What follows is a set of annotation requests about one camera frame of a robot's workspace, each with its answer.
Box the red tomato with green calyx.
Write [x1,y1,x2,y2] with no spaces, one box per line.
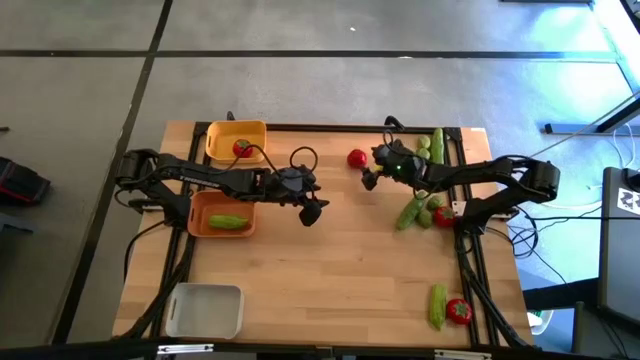
[433,206,457,229]
[346,148,368,170]
[446,298,473,326]
[232,138,254,159]

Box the black aluminium table frame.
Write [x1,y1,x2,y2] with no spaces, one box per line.
[113,121,539,351]

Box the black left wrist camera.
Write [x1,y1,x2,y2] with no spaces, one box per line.
[297,167,322,194]

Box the grey metal floor stand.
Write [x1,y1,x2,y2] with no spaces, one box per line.
[543,89,640,136]

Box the white plastic basket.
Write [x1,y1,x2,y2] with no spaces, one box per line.
[164,282,246,340]

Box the dark grey cart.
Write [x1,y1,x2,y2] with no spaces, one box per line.
[597,166,640,326]

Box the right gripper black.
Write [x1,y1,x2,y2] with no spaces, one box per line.
[360,142,430,192]

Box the silver metal bracket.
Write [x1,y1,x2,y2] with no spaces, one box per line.
[433,349,494,360]
[157,343,215,355]

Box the black and red bag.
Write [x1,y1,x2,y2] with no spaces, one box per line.
[0,156,52,207]

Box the green ridged cucumber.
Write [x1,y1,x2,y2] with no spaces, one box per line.
[430,127,446,165]
[428,283,448,332]
[396,195,426,232]
[208,214,250,232]

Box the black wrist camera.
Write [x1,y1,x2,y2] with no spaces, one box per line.
[377,142,409,166]
[297,167,322,194]

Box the orange plastic basket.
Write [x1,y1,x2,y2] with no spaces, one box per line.
[187,189,257,239]

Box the yellow plastic basket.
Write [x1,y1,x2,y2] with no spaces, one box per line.
[205,119,268,165]

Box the white green container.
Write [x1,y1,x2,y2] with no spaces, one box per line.
[527,309,555,335]

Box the black looped cable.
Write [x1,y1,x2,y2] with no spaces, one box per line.
[505,207,541,261]

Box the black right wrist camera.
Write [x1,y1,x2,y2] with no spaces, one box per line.
[377,142,409,166]

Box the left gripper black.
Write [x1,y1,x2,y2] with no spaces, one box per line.
[264,168,331,228]

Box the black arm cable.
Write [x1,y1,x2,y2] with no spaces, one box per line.
[122,218,169,284]

